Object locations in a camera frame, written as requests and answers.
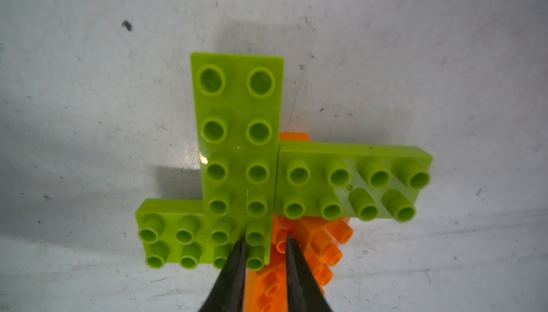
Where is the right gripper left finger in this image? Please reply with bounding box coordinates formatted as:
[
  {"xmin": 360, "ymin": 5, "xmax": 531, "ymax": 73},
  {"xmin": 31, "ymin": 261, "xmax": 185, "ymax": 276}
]
[{"xmin": 198, "ymin": 238, "xmax": 247, "ymax": 312}]

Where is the orange lego brick bottom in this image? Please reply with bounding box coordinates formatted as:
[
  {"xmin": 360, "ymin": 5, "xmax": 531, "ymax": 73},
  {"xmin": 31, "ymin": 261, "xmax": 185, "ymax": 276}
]
[{"xmin": 243, "ymin": 253, "xmax": 288, "ymax": 312}]

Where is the green lego brick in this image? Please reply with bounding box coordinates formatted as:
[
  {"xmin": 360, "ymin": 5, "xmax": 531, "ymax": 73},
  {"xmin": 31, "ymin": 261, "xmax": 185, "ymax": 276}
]
[
  {"xmin": 136, "ymin": 199, "xmax": 273, "ymax": 271},
  {"xmin": 191, "ymin": 52, "xmax": 284, "ymax": 218},
  {"xmin": 274, "ymin": 141, "xmax": 433, "ymax": 223}
]

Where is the orange lego brick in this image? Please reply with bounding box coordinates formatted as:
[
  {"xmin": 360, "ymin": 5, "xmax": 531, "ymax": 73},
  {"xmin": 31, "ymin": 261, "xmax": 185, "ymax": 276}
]
[
  {"xmin": 243, "ymin": 253, "xmax": 288, "ymax": 312},
  {"xmin": 279, "ymin": 132, "xmax": 311, "ymax": 142},
  {"xmin": 272, "ymin": 216, "xmax": 353, "ymax": 287}
]

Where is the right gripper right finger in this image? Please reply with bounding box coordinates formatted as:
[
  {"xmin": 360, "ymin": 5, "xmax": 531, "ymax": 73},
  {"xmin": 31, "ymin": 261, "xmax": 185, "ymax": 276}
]
[{"xmin": 285, "ymin": 235, "xmax": 333, "ymax": 312}]

